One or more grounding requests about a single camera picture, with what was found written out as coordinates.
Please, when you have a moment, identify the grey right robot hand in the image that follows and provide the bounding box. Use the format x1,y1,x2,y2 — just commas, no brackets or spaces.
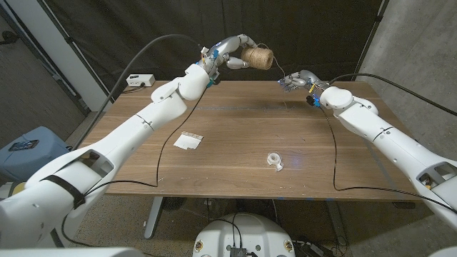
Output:
277,69,330,99

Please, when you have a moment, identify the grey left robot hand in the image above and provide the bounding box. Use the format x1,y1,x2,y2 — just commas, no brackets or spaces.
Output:
199,34,258,79

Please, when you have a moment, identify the jute twine strand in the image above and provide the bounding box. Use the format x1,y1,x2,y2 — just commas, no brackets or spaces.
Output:
256,42,292,110

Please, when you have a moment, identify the clear tape dispenser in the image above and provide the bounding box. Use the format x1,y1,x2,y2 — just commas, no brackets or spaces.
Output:
266,151,284,173

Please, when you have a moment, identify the white sticker sheet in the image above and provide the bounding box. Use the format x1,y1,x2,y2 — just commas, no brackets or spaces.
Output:
173,131,204,151

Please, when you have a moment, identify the grey marking tape strip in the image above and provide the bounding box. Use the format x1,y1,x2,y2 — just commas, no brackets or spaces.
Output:
363,138,406,201

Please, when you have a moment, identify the dark grey cloth mat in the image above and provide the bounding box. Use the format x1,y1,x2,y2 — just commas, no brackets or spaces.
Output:
35,0,390,108

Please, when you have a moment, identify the black backdrop stand pole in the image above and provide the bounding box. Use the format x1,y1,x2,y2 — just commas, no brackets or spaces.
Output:
35,0,115,104
351,0,391,82

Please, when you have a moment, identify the white power outlet box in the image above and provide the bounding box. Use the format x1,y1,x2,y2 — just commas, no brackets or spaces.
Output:
126,74,156,88

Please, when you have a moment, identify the metal table leg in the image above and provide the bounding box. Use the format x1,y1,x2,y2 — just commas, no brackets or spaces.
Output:
326,201,349,247
144,196,165,240

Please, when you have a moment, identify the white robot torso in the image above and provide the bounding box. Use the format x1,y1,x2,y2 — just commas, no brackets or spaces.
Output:
192,213,296,257

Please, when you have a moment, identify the black floor fan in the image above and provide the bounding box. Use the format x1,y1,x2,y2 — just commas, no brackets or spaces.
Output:
162,196,187,211

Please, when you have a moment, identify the grey power strip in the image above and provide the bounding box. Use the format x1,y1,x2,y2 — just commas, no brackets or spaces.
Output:
293,241,335,257

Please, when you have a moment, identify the blue plastic bin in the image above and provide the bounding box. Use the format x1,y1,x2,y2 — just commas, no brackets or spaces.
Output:
0,126,71,183

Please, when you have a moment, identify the black patterned card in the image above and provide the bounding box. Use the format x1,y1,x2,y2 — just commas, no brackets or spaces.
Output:
9,139,40,152

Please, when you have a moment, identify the white robot chest panel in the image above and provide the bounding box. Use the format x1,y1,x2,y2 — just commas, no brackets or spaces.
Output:
0,247,146,257

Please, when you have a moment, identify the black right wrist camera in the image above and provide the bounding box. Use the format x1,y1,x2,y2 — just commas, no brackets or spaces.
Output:
306,94,322,109

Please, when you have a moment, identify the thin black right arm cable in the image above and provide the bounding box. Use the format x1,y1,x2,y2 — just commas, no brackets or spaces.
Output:
319,106,457,215

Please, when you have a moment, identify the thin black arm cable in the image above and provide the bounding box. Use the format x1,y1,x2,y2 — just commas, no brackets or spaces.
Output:
61,85,210,251
319,106,457,215

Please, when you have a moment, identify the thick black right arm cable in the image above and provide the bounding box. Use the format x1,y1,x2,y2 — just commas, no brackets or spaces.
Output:
326,73,457,117

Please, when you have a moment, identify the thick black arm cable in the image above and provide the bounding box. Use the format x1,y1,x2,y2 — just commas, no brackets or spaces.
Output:
49,34,204,248
326,73,457,117

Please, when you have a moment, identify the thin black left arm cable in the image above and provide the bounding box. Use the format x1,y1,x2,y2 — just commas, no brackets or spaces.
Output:
61,85,210,251

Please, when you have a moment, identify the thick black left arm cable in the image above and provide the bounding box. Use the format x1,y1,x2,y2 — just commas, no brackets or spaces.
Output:
49,34,204,248

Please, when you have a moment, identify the black torso cable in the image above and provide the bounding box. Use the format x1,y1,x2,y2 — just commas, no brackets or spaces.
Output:
212,213,243,248

